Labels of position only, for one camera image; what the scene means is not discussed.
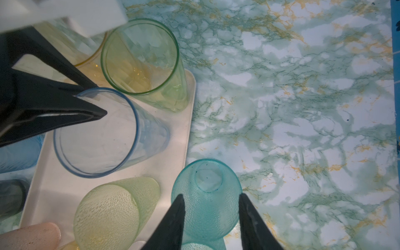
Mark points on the frosted pink glass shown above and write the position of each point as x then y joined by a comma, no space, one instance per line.
45,236

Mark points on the yellow glass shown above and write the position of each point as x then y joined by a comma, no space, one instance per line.
84,53

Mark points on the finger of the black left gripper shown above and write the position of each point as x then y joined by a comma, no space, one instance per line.
30,41
32,105

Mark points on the teal glass right lower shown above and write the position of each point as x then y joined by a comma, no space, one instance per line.
194,244

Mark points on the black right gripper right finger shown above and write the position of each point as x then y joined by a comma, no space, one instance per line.
255,235

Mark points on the olive clear small glass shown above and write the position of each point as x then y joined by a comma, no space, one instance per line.
70,246

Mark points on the dark grey clear glass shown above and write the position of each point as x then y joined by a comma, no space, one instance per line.
13,196

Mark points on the teal clear glass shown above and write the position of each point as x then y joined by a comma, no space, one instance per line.
127,135

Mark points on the teal glass right upper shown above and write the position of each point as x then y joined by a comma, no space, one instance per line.
211,193

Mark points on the blue clear glass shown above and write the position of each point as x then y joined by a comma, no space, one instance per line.
21,155

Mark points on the green clear glass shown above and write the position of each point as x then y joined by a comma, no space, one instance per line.
142,59

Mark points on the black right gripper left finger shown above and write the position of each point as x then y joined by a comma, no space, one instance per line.
168,235

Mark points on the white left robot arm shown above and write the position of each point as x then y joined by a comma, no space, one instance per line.
87,18

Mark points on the beige rectangular tray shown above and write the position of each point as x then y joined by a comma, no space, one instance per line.
55,193

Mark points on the frosted light green glass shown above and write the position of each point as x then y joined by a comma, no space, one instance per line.
111,215

